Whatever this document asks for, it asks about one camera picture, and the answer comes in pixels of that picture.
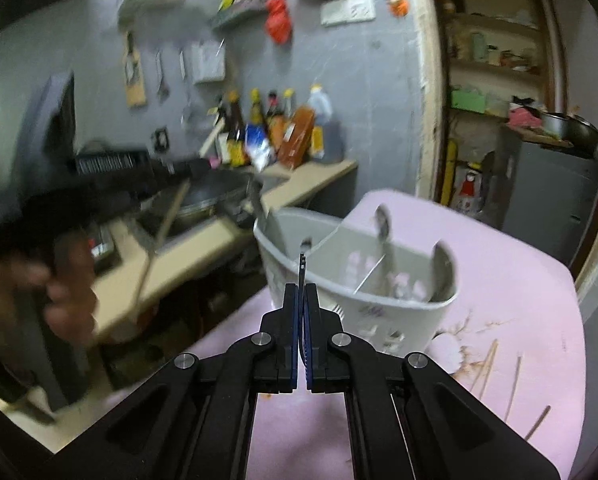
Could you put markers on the metal whisk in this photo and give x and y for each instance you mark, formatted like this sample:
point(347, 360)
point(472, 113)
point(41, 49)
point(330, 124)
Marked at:
point(162, 85)

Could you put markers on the wooden chopstick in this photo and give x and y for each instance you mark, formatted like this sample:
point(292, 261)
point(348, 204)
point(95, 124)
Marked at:
point(369, 275)
point(164, 230)
point(538, 422)
point(514, 390)

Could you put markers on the metal fork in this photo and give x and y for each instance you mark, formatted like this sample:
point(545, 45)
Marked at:
point(303, 265)

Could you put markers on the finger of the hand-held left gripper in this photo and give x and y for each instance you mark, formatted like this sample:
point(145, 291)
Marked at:
point(179, 175)

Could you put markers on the grey cabinet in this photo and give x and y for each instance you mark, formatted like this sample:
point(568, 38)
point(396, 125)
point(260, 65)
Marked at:
point(549, 200)

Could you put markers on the pink cloth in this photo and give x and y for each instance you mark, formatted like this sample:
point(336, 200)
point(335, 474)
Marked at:
point(525, 117)

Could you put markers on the red plastic bag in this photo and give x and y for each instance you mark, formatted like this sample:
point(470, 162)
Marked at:
point(279, 22)

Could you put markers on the person's left hand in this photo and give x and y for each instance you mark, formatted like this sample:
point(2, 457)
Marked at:
point(69, 285)

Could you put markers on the black induction cooktop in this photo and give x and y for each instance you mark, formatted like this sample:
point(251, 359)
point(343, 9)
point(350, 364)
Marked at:
point(104, 245)

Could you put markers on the dark metal bowl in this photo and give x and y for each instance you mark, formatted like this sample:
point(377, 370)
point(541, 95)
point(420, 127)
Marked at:
point(585, 132)

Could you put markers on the black wok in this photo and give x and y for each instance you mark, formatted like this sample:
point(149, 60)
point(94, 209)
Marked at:
point(214, 205)

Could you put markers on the metal spoon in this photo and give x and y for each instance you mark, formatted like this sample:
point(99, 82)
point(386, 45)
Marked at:
point(382, 222)

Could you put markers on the red chili powder bag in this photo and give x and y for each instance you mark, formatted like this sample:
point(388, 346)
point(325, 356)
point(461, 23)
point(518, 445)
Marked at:
point(296, 137)

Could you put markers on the grey wall shelf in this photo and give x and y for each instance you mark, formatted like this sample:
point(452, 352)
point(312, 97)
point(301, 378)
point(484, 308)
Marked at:
point(236, 17)

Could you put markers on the large oil jug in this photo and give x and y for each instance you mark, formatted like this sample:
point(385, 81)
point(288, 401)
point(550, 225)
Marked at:
point(329, 135)

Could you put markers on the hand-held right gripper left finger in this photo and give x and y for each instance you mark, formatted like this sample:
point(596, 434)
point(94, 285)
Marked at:
point(291, 350)

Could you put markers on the white wall switch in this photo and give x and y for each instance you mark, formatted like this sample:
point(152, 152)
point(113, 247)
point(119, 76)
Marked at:
point(336, 12)

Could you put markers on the red bottle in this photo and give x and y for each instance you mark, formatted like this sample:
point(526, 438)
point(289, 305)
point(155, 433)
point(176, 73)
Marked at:
point(469, 187)

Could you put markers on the worn door frame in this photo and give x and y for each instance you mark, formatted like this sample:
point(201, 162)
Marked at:
point(429, 110)

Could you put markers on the white blue packet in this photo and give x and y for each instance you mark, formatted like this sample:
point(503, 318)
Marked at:
point(258, 147)

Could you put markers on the wooden cutting board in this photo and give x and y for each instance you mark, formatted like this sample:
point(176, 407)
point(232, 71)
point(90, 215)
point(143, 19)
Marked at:
point(135, 85)

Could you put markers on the black wall outlet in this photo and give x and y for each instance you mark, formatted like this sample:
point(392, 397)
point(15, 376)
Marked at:
point(160, 140)

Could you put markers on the wooden shelf unit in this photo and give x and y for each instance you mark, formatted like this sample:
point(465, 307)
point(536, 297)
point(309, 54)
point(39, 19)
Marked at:
point(499, 67)

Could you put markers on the metal pot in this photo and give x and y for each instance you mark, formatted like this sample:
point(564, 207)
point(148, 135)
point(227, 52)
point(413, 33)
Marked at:
point(554, 124)

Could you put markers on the white plastic utensil holder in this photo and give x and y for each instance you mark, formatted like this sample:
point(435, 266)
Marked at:
point(379, 320)

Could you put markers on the clear sauce bottle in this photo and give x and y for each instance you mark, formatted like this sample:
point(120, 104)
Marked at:
point(288, 105)

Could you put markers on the green box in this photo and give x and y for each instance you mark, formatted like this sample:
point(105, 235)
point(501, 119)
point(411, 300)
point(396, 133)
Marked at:
point(469, 101)

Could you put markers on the metal strainer ladle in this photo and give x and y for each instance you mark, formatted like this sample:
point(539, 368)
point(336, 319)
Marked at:
point(189, 110)

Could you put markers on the green thermos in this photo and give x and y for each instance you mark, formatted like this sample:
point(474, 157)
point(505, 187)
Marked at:
point(479, 47)

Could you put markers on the white hanging chopstick basket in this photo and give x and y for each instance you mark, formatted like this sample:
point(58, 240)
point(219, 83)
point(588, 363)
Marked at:
point(208, 65)

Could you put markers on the beige kitchen counter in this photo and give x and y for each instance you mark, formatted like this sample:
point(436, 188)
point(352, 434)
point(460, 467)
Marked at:
point(204, 245)

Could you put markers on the white wall socket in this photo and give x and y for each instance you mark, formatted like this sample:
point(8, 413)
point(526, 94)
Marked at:
point(363, 8)

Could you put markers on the pink floral tablecloth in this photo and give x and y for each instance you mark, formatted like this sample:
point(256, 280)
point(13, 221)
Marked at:
point(504, 285)

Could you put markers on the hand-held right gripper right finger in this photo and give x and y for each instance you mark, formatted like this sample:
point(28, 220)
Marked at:
point(309, 350)

